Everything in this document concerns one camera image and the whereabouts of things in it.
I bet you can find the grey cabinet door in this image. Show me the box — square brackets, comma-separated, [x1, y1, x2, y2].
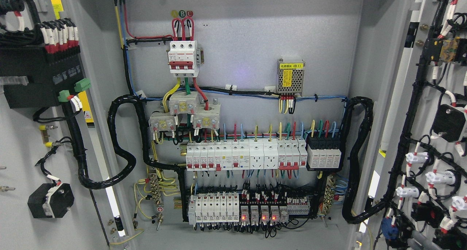
[348, 0, 466, 250]
[1, 0, 137, 250]

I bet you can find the grey current transformer block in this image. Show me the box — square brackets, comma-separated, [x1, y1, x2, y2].
[149, 92, 221, 139]

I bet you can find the white socket and breaker row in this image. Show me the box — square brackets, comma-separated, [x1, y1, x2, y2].
[185, 137, 308, 171]

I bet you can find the metal mesh power supply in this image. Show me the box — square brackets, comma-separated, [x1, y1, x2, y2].
[276, 58, 305, 94]

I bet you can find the white three pole main breaker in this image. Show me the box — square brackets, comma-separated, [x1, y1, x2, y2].
[168, 41, 201, 78]

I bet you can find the lower relay terminal row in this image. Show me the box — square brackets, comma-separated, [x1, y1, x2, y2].
[182, 183, 318, 233]

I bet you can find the black surge protector block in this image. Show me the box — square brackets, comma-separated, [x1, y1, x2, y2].
[306, 133, 342, 172]

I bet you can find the black digital power meter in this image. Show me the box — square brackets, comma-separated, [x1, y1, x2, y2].
[0, 46, 91, 108]

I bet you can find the black corrugated cable conduit left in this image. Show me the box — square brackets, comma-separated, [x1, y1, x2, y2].
[77, 94, 186, 190]

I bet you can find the black corrugated cable conduit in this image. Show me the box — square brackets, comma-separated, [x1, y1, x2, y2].
[341, 96, 375, 224]
[77, 94, 186, 190]

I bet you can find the black corrugated cable conduit right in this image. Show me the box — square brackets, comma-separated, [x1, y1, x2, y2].
[341, 96, 375, 224]

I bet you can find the white rotary selector switch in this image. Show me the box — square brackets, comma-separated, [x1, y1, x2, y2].
[28, 183, 74, 218]

